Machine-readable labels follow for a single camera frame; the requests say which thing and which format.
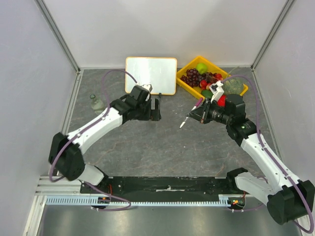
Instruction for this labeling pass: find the pink capped whiteboard marker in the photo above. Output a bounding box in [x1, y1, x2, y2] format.
[179, 97, 205, 128]

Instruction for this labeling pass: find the orange framed whiteboard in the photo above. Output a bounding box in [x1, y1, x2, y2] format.
[125, 57, 177, 95]

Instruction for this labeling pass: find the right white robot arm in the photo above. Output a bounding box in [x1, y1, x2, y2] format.
[187, 94, 315, 225]

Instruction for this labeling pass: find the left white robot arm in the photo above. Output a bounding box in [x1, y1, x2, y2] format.
[49, 84, 161, 193]

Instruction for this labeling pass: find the red apple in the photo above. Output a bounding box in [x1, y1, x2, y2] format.
[217, 95, 226, 107]

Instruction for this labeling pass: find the green lime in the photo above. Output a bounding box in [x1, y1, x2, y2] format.
[201, 89, 213, 98]

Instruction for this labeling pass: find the netted green melon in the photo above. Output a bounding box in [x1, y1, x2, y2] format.
[222, 77, 244, 95]

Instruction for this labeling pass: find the purple grape bunch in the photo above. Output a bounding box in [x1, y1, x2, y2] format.
[180, 68, 200, 88]

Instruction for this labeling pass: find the red cherry pile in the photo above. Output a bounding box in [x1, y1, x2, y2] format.
[198, 72, 223, 90]

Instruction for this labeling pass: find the clear glass bottle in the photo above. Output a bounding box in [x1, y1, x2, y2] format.
[90, 94, 105, 116]

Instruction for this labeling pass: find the green apple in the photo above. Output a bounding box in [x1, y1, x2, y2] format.
[195, 63, 208, 75]

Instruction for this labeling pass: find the yellow plastic tray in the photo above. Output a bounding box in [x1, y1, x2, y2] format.
[176, 56, 235, 99]

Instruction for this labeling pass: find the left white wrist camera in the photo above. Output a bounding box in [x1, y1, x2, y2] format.
[142, 84, 153, 101]

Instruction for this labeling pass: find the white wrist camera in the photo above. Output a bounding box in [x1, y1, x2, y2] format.
[142, 84, 153, 101]
[209, 81, 224, 103]

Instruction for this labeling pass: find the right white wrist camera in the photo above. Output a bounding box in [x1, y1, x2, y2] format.
[209, 81, 224, 103]

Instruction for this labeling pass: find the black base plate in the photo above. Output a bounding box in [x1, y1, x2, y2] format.
[80, 172, 247, 203]

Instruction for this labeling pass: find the light blue cable duct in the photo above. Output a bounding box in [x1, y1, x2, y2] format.
[46, 195, 232, 207]

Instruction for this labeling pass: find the left aluminium frame post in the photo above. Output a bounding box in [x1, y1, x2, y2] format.
[34, 0, 81, 74]

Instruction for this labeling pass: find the aluminium frame post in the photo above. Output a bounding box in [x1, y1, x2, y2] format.
[251, 0, 295, 71]
[34, 0, 81, 74]

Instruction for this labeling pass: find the right aluminium frame post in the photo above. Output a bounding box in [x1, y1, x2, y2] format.
[251, 0, 295, 71]

